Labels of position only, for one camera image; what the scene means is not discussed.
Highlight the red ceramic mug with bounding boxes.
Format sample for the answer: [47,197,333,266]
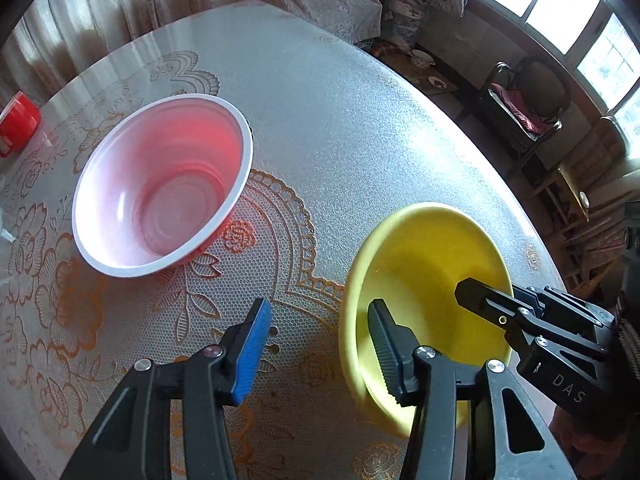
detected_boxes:
[0,91,41,158]

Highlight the floor mat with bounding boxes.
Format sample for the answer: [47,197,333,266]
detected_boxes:
[370,42,458,96]

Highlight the yellow plastic bowl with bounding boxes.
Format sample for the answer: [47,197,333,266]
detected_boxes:
[338,203,513,438]

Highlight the right hand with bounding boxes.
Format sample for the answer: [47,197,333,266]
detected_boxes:
[549,406,639,479]

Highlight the pet food bowl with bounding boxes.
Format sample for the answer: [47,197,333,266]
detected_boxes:
[410,50,435,70]

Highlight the red plastic bowl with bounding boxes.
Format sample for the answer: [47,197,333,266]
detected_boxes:
[72,93,254,278]

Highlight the dark wooden armchair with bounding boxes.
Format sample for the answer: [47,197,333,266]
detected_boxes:
[472,55,572,159]

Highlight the printed sack bag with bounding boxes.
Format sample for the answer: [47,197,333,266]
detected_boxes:
[381,0,428,52]

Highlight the lace floral tablecloth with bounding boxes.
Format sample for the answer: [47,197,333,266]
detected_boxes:
[1,1,562,479]

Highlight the wooden side table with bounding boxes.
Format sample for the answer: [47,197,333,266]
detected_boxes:
[527,162,634,245]

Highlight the small pet dish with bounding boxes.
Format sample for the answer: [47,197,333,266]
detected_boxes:
[427,76,448,90]

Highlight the pink chair cushion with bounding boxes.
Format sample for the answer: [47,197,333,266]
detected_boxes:
[489,82,551,136]

